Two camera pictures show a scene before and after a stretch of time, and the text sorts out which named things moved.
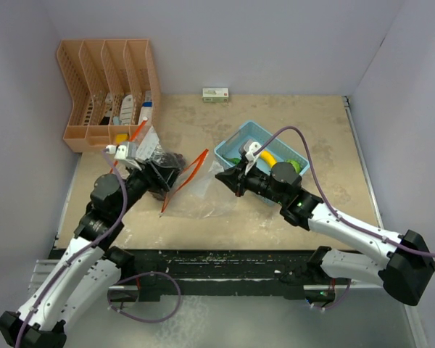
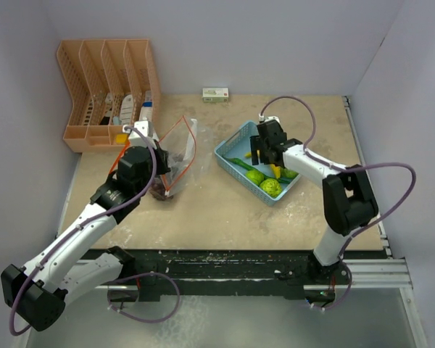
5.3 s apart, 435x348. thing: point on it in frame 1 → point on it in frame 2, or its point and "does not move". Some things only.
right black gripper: [235, 179] → [257, 143]
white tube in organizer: [127, 110] does not move
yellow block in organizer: [121, 137] does not move
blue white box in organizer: [146, 109] does not move
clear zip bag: [199, 193] → [188, 143]
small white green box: [215, 94] does not move
